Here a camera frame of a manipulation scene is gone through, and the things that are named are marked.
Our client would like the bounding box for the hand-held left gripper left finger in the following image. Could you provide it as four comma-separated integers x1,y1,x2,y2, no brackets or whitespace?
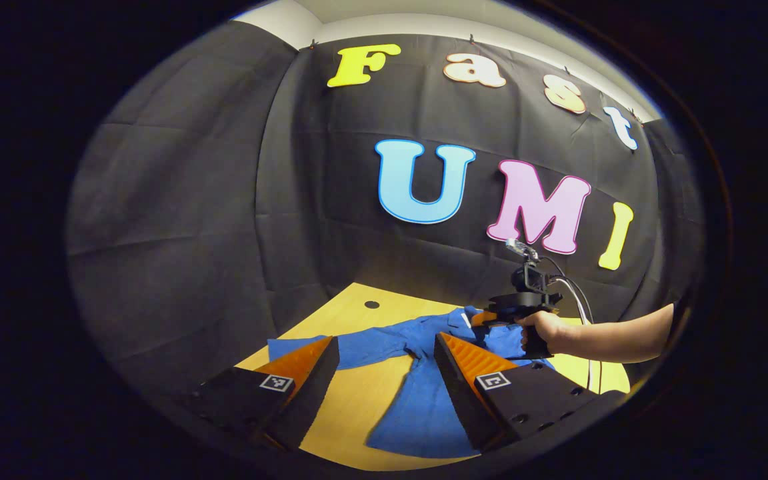
191,335,341,453

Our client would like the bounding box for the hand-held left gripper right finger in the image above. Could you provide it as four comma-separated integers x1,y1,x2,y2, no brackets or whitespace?
433,332,625,453

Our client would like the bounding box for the blue button shirt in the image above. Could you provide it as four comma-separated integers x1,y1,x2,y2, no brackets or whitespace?
267,305,558,459

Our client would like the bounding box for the black backdrop cloth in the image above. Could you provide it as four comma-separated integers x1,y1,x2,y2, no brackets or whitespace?
67,20,708,414

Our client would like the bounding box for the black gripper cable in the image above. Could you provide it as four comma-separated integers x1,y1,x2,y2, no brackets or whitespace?
544,257,595,321

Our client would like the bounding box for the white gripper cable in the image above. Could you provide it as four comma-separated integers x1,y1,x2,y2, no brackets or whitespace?
554,278,596,391

